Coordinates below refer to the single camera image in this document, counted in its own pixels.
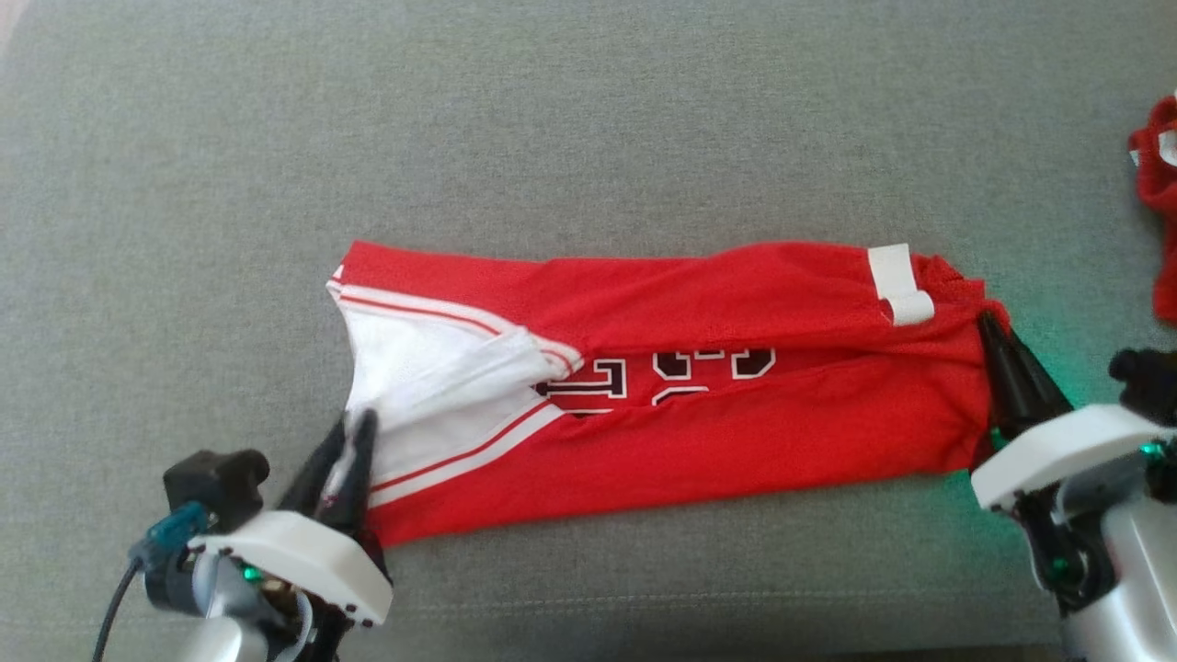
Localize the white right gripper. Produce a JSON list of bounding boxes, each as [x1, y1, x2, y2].
[[971, 313, 1173, 511]]

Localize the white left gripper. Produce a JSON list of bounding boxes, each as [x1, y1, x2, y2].
[[189, 409, 394, 629]]

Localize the red shorts with white stripe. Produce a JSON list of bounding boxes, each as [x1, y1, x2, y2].
[[1128, 92, 1177, 323]]

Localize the red white basketball jersey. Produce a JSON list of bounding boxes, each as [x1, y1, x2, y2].
[[326, 241, 1012, 548]]

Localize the grey fabric sofa seat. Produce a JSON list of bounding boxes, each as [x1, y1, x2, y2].
[[0, 0, 1177, 662]]

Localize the left camera cable blue plug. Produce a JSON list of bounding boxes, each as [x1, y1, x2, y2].
[[92, 501, 211, 662]]

